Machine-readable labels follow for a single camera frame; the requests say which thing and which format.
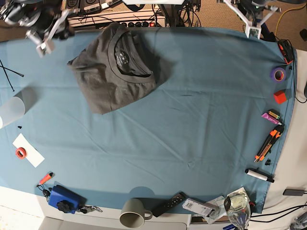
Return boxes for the orange pen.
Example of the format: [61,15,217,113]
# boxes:
[36,172,54,187]

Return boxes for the clear wine glass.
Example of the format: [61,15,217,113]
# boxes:
[224,192,251,230]

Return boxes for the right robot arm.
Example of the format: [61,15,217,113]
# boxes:
[0,0,79,45]

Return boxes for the black cable ties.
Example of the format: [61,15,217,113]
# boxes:
[0,60,24,92]

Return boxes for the keys with carabiner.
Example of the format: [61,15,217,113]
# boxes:
[78,206,103,214]

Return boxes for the purple tape roll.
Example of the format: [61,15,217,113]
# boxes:
[270,67,286,83]

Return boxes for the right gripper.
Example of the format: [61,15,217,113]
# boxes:
[25,8,76,45]

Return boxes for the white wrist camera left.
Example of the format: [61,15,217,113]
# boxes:
[245,27,261,39]

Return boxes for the white paper sheet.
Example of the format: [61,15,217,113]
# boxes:
[12,133,45,168]

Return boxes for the white packaged device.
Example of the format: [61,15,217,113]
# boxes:
[182,198,220,218]

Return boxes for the grey ceramic mug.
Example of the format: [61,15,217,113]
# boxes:
[119,198,153,229]

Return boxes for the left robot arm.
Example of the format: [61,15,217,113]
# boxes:
[216,0,282,27]

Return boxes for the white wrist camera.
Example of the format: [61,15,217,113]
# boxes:
[245,27,261,39]
[36,40,55,58]

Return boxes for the dark grey T-shirt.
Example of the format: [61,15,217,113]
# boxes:
[67,23,174,115]

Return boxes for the white black marker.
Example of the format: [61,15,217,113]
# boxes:
[245,169,275,183]

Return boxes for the orange black utility knife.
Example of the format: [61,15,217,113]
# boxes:
[254,125,284,162]

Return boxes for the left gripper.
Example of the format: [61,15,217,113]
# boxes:
[217,0,282,27]

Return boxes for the frosted plastic cup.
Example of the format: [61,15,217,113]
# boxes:
[0,97,25,128]

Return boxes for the red cube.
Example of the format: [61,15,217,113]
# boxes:
[273,90,287,104]

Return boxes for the black remote control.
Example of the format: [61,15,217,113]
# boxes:
[152,192,187,218]

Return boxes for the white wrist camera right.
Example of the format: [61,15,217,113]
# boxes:
[36,40,55,58]

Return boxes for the blue table cloth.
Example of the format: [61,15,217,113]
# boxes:
[0,28,297,213]

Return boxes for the blue box with knob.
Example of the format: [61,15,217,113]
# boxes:
[48,184,86,214]

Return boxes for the red tape roll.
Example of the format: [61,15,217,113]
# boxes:
[15,147,27,160]

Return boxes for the black yellow battery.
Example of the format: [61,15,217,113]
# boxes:
[267,109,280,120]

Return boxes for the black power strip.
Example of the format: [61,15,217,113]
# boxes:
[120,21,156,28]

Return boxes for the yellow cable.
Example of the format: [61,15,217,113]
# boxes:
[275,1,307,34]

